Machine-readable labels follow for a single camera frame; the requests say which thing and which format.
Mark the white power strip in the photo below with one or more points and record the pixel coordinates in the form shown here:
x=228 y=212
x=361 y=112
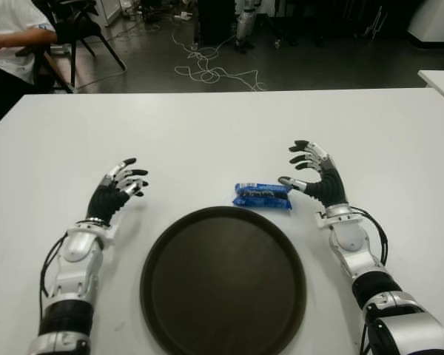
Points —
x=185 y=15

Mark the silver humanoid robot legs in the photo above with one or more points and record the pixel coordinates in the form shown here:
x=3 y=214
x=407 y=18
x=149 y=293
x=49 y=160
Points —
x=244 y=22

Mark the bare-legged person with white shoes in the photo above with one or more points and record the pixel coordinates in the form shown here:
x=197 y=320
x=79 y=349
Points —
x=59 y=70

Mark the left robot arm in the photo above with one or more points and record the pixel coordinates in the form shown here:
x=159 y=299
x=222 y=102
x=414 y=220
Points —
x=77 y=251

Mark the black cabinet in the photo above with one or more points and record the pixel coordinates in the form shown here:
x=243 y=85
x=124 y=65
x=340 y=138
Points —
x=214 y=22

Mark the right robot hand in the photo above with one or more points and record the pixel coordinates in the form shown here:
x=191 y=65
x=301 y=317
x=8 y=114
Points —
x=331 y=188

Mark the white cupboard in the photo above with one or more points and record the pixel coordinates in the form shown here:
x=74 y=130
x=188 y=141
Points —
x=109 y=11

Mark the round dark brown tray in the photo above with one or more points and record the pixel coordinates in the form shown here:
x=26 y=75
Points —
x=222 y=281

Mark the black chair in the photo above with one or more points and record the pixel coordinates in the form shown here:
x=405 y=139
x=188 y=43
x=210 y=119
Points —
x=77 y=29

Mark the grey folded metal frame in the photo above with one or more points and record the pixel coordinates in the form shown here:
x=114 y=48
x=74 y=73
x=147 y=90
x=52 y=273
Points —
x=375 y=26

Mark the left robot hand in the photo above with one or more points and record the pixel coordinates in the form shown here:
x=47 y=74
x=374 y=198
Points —
x=105 y=201

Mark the seated person in white shirt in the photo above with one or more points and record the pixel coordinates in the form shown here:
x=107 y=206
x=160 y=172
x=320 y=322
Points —
x=7 y=29

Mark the white pedestal with black base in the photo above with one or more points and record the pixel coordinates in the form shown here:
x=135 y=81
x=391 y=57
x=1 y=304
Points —
x=436 y=18

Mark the blue Oreo cookie pack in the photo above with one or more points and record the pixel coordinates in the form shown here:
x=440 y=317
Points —
x=260 y=196

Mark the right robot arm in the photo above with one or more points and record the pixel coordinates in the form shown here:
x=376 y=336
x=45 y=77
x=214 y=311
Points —
x=349 y=240

